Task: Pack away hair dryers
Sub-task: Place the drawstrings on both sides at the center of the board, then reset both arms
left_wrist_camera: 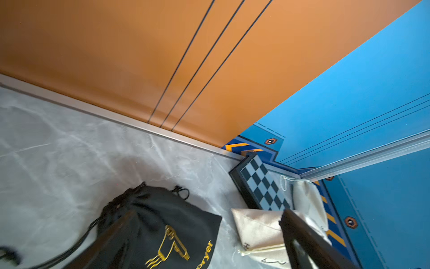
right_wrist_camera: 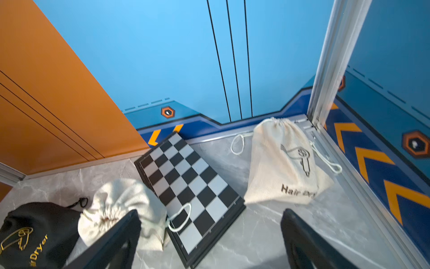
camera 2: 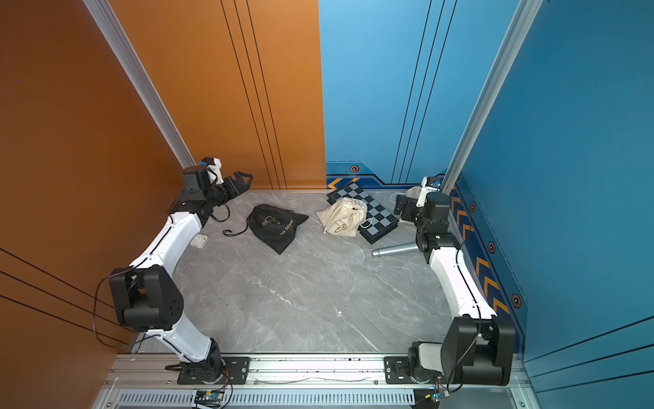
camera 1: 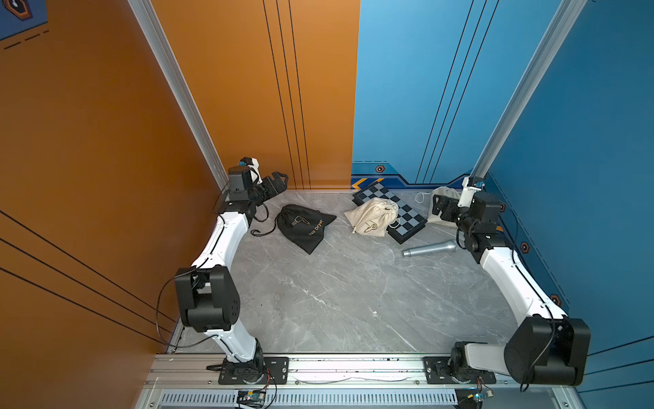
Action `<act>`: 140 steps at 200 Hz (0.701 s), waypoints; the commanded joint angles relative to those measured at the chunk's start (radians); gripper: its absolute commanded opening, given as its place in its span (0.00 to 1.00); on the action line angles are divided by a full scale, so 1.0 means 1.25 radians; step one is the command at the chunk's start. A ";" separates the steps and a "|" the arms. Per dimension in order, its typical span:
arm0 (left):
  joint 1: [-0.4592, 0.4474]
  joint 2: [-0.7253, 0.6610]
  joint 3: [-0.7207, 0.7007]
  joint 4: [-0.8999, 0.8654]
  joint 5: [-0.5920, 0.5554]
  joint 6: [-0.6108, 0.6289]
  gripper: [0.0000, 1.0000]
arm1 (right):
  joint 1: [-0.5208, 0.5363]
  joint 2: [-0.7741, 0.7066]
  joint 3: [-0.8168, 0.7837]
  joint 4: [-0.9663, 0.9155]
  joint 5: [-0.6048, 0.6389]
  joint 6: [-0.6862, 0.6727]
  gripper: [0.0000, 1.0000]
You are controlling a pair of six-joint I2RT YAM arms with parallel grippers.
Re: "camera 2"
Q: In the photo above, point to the black white chessboard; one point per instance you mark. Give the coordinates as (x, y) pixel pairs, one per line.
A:
(378, 222)

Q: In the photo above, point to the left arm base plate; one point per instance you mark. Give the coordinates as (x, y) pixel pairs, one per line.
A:
(232, 370)

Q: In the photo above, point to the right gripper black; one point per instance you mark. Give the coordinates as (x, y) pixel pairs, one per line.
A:
(402, 201)

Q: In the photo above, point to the green circuit board right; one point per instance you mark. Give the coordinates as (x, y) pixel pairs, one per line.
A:
(437, 396)

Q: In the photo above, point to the beige drawstring bag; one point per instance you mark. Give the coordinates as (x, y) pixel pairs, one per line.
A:
(344, 217)

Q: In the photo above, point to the aluminium front rail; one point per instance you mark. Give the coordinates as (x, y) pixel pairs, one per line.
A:
(267, 371)

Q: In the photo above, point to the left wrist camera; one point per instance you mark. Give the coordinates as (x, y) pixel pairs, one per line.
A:
(213, 166)

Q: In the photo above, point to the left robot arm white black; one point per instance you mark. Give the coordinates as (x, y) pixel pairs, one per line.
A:
(144, 295)

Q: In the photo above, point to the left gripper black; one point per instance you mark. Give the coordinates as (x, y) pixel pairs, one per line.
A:
(243, 187)

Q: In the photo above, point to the green circuit board left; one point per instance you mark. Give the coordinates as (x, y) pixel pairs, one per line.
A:
(209, 399)

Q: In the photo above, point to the silver cylinder flashlight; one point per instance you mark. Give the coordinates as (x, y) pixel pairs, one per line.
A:
(395, 250)

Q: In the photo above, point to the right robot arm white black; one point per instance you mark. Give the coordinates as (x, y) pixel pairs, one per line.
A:
(479, 345)

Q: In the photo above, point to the black cloth bag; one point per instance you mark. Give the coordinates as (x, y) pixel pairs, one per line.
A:
(272, 225)

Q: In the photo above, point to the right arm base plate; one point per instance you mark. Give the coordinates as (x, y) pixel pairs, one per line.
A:
(400, 370)

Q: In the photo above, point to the white earbuds case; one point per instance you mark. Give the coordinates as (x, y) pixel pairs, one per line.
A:
(199, 241)

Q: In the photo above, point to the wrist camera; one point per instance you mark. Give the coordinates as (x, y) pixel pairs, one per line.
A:
(428, 185)
(213, 166)

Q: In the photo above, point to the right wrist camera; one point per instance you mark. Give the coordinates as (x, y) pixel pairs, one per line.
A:
(428, 185)

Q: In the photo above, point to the green circuit board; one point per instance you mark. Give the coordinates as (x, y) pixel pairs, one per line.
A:
(209, 399)
(437, 396)

